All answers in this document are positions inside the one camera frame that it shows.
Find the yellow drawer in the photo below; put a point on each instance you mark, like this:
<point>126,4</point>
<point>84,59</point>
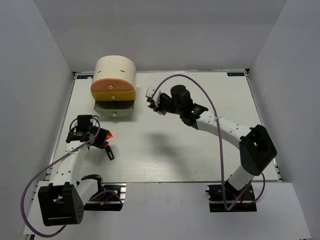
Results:
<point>114,95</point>

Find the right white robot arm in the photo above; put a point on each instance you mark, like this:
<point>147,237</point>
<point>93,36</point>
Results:
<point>255,145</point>

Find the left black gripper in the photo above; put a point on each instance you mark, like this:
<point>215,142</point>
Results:
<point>101,143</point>

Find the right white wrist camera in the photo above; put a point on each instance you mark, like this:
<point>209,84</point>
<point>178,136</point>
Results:
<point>153,96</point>

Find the pink top drawer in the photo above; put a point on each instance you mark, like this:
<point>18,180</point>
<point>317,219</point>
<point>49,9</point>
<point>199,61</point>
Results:
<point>111,84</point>

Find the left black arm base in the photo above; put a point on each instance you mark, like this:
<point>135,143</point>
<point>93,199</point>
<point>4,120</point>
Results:
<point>111,200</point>

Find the pink highlighter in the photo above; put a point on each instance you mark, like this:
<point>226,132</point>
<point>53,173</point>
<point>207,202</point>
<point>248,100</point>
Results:
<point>109,152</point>

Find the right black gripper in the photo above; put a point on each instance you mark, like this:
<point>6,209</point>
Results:
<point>159,109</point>

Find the green highlighter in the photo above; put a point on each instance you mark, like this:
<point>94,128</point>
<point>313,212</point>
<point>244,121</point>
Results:
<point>113,105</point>

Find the orange highlighter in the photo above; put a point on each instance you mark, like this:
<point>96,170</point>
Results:
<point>109,135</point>

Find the cream round drawer cabinet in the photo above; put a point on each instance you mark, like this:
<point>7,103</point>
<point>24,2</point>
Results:
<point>115,67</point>

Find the grey bottom drawer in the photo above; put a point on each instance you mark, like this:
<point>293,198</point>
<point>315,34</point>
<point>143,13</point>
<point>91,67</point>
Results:
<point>115,109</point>

